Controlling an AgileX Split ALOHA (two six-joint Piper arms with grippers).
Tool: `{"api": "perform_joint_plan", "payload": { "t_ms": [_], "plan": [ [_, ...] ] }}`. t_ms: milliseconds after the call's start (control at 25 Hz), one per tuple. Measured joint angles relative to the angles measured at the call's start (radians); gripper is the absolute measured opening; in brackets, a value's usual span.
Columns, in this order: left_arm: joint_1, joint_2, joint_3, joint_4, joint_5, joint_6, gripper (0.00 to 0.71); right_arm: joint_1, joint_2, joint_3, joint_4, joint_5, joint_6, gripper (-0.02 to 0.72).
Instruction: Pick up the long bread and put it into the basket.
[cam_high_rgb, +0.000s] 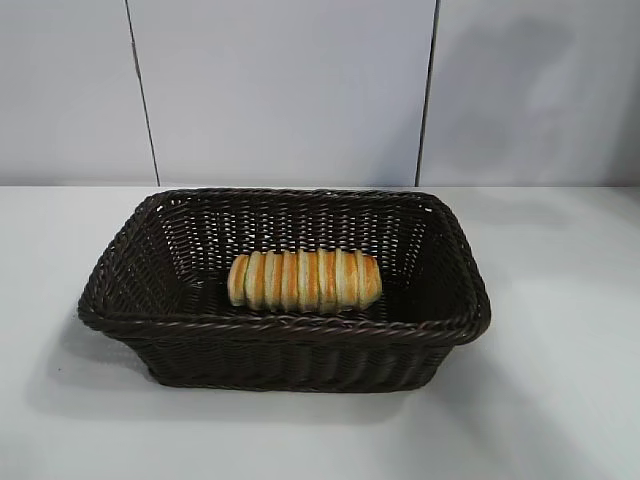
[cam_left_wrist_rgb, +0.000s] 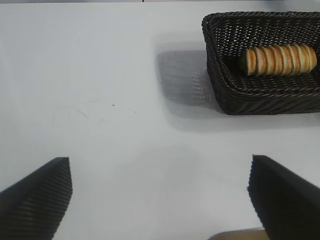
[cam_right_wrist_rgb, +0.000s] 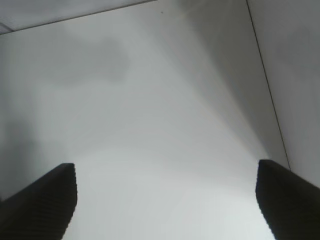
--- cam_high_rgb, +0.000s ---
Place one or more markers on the long striped bread roll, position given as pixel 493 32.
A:
pixel 300 282

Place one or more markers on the dark brown wicker basket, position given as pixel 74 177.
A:
pixel 280 350

